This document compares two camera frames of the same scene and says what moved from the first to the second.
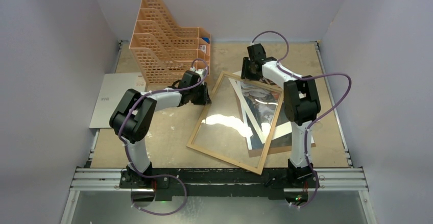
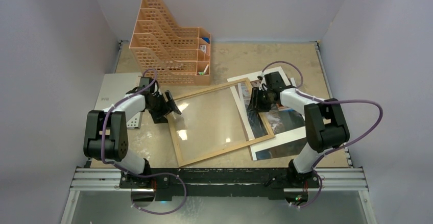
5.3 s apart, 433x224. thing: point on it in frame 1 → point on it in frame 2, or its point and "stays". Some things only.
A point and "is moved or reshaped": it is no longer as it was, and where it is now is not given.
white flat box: x=112 y=89 stays
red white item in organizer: x=203 y=48 stays
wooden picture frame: x=264 y=85 → x=173 y=121
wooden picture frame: x=237 y=122 is moved or reshaped
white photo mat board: x=283 y=130 → x=279 y=137
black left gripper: x=204 y=99 → x=169 y=107
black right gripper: x=249 y=70 → x=256 y=98
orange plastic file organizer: x=163 y=52 stays
